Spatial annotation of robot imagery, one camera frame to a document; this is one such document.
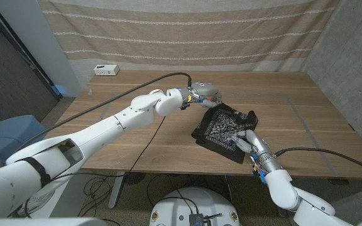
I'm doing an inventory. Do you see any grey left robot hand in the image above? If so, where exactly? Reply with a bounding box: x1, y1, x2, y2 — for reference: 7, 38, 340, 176
180, 82, 223, 110

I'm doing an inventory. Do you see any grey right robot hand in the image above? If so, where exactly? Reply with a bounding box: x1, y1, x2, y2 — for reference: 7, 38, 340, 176
229, 129, 283, 175

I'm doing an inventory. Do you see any black paisley bandana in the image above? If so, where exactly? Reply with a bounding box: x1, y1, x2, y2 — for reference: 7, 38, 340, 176
190, 102, 259, 164

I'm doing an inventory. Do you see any beige striped backdrop cloth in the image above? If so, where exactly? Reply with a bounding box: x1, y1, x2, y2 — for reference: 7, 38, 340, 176
38, 0, 341, 73

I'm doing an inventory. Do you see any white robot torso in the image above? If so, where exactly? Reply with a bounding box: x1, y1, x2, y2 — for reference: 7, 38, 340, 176
149, 186, 241, 226

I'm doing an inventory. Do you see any small grey torso device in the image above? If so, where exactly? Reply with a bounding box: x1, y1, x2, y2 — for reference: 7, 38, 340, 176
189, 213, 223, 226

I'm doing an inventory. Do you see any white power strip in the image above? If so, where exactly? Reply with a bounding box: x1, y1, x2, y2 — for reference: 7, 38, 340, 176
93, 64, 120, 77

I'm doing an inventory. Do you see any grey table leg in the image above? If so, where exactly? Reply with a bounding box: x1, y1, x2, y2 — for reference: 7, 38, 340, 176
107, 171, 126, 210

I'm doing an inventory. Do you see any white sneaker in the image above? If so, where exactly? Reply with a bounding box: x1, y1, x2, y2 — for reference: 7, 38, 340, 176
26, 188, 53, 208

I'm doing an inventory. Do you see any blue plastic bin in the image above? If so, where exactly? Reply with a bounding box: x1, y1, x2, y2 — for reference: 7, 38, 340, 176
0, 114, 49, 164

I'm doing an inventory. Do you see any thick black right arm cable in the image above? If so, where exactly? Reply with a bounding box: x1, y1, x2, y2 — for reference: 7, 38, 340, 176
275, 147, 362, 176

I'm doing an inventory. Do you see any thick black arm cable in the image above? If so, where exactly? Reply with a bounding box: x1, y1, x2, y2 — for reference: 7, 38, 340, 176
275, 147, 362, 176
9, 72, 193, 156

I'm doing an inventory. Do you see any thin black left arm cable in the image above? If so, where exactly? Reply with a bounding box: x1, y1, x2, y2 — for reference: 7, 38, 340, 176
50, 115, 167, 182

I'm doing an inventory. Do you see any black cable on torso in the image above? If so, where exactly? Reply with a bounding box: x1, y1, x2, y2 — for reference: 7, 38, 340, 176
146, 173, 200, 215

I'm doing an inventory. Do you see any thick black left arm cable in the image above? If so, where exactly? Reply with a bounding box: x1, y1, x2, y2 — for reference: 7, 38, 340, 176
9, 72, 193, 156

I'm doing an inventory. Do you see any black floor cable tangle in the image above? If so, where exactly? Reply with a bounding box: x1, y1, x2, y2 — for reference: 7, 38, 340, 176
79, 175, 118, 218

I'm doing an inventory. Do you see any black door frame strip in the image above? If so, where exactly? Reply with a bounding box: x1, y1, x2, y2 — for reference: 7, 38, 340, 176
0, 0, 63, 101

